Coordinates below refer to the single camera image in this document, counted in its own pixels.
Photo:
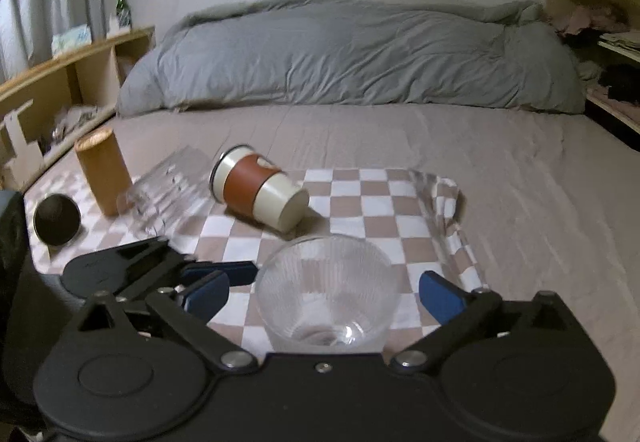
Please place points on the white cup with brown sleeve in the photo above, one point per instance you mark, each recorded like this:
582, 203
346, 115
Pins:
250, 187

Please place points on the clear plain glass cup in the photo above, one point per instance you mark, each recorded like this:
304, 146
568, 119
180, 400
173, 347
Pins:
431, 192

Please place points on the grey curtain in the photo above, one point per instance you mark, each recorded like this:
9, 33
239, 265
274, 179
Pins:
40, 17

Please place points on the grey duvet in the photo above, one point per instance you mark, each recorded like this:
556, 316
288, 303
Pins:
350, 57

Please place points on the white cardboard piece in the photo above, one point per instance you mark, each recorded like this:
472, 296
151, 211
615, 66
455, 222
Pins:
20, 142

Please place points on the pink clothing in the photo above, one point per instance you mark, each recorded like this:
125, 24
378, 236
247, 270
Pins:
585, 19

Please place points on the taupe bed sheet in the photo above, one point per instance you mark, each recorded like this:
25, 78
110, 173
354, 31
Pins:
525, 197

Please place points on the checkered cloth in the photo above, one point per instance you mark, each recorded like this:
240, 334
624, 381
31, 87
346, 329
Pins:
360, 202

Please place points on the crumpled plastic packets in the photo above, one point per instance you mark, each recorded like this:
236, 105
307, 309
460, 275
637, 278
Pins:
75, 119

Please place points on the wooden bedside shelf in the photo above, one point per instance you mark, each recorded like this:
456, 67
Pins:
65, 67

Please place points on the dark clothing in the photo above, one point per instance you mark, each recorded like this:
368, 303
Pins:
620, 82

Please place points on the green bottle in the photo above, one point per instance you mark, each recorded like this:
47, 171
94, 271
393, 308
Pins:
121, 7

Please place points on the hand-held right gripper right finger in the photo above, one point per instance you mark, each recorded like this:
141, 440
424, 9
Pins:
440, 297

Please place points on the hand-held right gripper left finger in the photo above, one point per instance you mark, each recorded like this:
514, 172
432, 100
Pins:
207, 297

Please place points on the tissue pack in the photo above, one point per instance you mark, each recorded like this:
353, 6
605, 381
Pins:
72, 38

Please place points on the black round cup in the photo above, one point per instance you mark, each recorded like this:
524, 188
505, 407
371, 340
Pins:
56, 220

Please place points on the folded beige cloth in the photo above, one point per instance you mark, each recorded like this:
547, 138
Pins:
620, 42

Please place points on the clear ribbed glass cup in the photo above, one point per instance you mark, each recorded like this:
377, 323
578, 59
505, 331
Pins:
325, 282

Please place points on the wooden cylinder cup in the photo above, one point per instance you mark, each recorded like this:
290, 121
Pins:
102, 172

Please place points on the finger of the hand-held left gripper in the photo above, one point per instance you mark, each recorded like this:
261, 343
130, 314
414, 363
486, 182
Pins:
235, 272

